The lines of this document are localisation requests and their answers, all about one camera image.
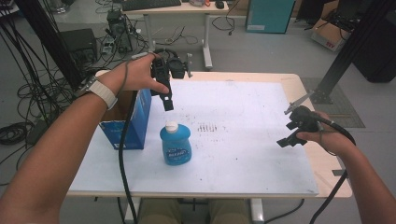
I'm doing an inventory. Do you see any black metal stand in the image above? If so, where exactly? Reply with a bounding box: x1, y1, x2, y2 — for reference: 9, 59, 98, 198
13, 0, 84, 91
311, 0, 396, 105

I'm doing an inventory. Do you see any black equipment box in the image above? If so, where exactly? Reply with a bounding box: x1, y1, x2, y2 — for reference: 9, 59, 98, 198
60, 28, 98, 67

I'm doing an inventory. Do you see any person's left leg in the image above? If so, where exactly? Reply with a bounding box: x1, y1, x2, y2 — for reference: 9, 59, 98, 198
138, 199, 183, 224

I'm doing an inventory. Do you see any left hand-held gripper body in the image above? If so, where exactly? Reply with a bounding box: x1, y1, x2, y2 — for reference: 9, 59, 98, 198
150, 48, 194, 97

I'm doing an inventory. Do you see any black floor cable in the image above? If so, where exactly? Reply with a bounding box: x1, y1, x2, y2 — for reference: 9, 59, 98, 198
211, 14, 236, 36

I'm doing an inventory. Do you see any person's right hand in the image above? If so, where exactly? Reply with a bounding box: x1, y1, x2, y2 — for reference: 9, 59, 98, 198
295, 129, 357, 158

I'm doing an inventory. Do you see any person's leg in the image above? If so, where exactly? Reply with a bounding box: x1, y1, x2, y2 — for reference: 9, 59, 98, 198
138, 199, 183, 224
207, 199, 252, 224

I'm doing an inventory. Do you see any grey floor mat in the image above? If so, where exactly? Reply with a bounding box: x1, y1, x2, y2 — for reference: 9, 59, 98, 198
299, 77, 366, 129

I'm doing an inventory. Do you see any brown cardboard box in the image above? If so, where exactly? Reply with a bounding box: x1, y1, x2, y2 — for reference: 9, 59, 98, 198
310, 18, 352, 52

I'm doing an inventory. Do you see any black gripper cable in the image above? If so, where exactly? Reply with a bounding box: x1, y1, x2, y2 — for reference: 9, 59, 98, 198
308, 111, 358, 224
118, 90, 139, 224

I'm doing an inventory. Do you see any black keyboard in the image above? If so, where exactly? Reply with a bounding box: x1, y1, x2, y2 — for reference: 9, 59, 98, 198
121, 0, 182, 12

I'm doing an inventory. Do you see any person's left hand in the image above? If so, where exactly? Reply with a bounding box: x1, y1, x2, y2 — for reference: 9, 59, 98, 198
98, 52, 171, 101

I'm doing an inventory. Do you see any blue bottle with white cap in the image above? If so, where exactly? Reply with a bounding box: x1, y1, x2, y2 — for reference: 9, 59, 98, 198
159, 119, 193, 167

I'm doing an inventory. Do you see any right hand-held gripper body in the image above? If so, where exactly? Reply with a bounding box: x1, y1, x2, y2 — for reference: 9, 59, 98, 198
283, 91, 328, 134

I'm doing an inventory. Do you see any white wristwatch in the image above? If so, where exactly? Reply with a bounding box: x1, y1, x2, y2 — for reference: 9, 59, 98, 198
74, 69, 119, 111

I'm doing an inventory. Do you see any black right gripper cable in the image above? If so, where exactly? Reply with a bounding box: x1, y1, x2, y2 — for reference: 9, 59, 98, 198
308, 111, 358, 224

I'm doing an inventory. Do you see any blue cardboard box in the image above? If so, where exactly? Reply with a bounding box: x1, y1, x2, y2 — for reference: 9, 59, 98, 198
99, 88, 153, 151

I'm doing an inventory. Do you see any white finger sensor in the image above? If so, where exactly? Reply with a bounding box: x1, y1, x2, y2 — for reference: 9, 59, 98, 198
131, 51, 149, 61

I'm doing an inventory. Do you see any teal cabinet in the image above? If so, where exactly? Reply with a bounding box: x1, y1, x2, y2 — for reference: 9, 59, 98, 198
245, 0, 296, 35

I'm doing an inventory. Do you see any person's right leg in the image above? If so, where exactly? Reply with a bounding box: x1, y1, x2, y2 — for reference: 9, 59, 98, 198
207, 199, 252, 224

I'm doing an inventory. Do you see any bundle of black floor cables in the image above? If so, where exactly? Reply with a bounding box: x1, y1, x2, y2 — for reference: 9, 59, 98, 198
0, 17, 78, 162

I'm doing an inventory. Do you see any wooden desk with white legs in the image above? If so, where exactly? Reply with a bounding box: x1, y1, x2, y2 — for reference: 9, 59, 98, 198
121, 0, 230, 71

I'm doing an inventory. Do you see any white table leg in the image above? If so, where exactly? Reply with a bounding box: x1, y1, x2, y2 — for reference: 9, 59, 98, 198
124, 197, 142, 224
249, 198, 266, 224

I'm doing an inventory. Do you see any white table board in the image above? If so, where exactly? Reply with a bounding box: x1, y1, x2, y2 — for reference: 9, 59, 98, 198
68, 78, 319, 197

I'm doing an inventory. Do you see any black computer tower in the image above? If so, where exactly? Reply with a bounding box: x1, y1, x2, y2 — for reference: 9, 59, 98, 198
106, 9, 134, 54

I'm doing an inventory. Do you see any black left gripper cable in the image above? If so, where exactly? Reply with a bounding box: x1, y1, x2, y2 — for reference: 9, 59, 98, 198
118, 90, 139, 224

